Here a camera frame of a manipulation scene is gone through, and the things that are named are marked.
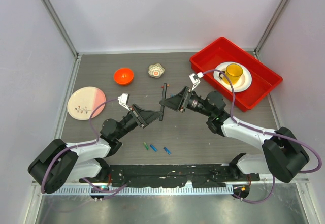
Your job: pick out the white plate in bin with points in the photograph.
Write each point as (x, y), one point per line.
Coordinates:
(241, 85)

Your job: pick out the orange bowl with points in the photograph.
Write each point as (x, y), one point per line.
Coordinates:
(123, 76)

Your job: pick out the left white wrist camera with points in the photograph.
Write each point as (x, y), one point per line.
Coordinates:
(123, 100)

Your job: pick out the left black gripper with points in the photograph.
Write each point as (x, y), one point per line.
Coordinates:
(142, 117)

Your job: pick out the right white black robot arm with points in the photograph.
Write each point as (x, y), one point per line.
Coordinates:
(280, 155)

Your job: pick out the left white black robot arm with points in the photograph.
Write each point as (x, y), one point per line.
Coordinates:
(60, 162)

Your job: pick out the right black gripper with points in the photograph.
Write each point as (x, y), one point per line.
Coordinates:
(177, 102)

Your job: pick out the slotted cable duct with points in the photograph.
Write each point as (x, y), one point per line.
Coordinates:
(83, 189)

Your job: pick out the green battery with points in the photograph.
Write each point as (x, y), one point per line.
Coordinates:
(146, 146)

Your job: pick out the black remote control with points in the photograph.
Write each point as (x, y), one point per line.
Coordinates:
(164, 93)

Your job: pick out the blue battery right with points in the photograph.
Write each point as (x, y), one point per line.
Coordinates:
(167, 151)

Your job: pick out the small patterned flower bowl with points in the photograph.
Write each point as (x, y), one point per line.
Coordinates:
(156, 70)

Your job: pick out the pink white floral plate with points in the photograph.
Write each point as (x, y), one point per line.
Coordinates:
(82, 103)

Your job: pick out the blue battery middle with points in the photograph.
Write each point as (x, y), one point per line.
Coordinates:
(153, 147)

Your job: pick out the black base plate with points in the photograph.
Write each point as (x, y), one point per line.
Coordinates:
(172, 176)

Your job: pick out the red plastic bin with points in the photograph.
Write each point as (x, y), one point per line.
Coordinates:
(264, 80)

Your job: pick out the yellow glass mug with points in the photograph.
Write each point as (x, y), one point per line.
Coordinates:
(232, 73)

